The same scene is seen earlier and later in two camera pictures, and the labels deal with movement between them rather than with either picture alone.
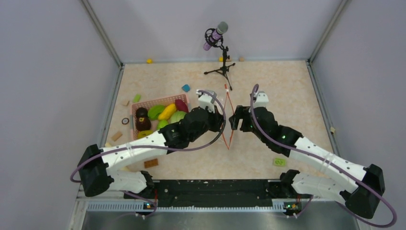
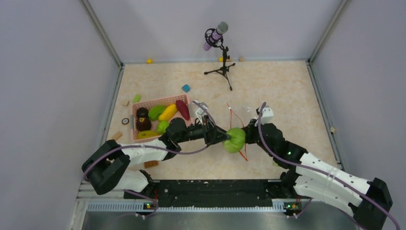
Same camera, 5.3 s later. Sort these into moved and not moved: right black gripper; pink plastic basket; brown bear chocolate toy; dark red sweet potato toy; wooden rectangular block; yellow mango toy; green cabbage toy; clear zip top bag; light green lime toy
Moved: clear zip top bag; right black gripper; green cabbage toy
Not moved: light green lime toy; yellow mango toy; dark red sweet potato toy; brown bear chocolate toy; wooden rectangular block; pink plastic basket
